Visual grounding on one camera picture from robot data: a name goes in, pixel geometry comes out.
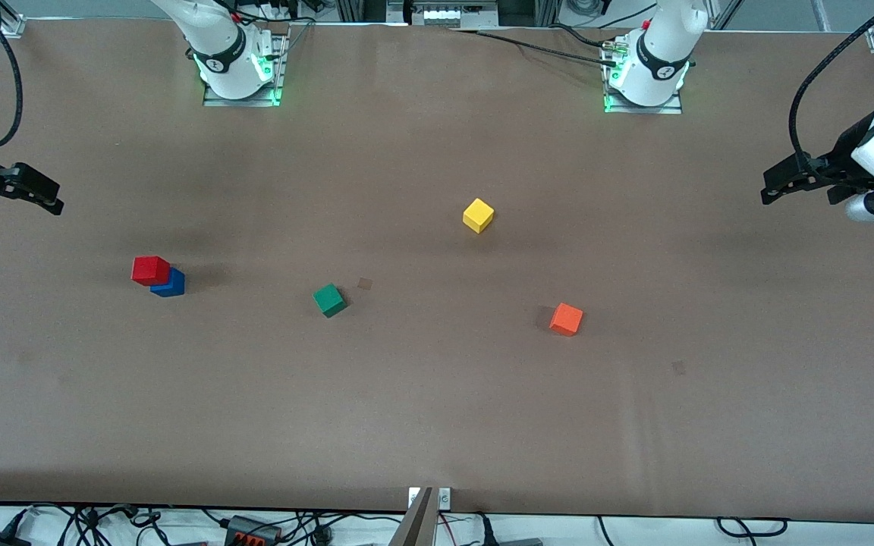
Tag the black plug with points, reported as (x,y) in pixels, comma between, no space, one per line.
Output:
(513,541)

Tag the white metal bracket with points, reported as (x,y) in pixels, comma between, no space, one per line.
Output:
(444,498)

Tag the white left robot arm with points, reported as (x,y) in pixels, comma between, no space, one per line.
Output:
(676,23)

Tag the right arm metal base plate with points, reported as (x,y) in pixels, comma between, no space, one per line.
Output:
(240,101)

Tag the grey camera post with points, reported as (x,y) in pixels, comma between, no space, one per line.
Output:
(418,527)

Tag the yellow wooden block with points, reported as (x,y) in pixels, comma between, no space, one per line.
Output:
(478,215)

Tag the blue wooden block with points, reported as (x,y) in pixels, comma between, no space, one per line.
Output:
(177,287)

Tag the grey power strip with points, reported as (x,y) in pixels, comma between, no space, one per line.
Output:
(452,14)

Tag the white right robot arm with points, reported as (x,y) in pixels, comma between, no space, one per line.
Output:
(205,26)

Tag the black orange USB hub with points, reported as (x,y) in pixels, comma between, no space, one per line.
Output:
(251,528)

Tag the red wooden block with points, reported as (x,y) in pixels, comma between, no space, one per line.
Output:
(150,270)

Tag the green wooden block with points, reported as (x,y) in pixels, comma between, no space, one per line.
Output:
(329,300)

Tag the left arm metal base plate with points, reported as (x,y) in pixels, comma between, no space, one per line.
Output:
(646,110)

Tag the orange wooden block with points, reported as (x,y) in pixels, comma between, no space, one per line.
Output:
(566,319)

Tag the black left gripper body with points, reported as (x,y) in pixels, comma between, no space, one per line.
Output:
(840,158)

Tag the black power adapter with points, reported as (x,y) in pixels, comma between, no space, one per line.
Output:
(1,540)

